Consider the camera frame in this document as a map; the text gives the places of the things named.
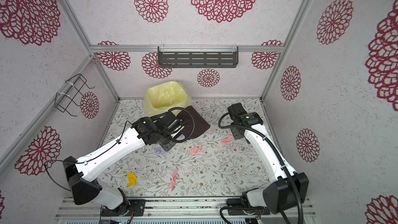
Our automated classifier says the dark brown plastic dustpan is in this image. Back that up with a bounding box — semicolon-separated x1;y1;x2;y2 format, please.
174;106;210;140

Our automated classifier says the bin with yellow-green bag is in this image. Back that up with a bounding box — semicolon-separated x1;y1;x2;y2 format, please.
144;82;192;117

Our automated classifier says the pink paper scrap long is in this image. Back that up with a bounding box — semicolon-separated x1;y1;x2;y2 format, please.
168;170;178;189

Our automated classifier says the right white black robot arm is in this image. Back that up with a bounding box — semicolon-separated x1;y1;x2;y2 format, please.
223;103;309;217

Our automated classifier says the purple paper scrap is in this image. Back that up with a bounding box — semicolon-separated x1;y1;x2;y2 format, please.
155;147;169;155

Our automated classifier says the yellow paper scrap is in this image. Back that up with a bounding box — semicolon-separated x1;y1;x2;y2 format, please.
127;172;137;187

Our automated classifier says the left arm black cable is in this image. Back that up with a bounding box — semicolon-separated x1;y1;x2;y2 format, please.
43;107;196;192

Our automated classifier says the dark grey wall shelf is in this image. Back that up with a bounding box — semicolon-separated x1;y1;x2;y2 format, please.
157;46;239;68

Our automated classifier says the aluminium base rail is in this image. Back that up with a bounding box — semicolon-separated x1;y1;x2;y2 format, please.
55;196;316;220

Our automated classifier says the black wire wall rack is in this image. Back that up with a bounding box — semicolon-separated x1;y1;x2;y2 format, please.
54;73;94;117

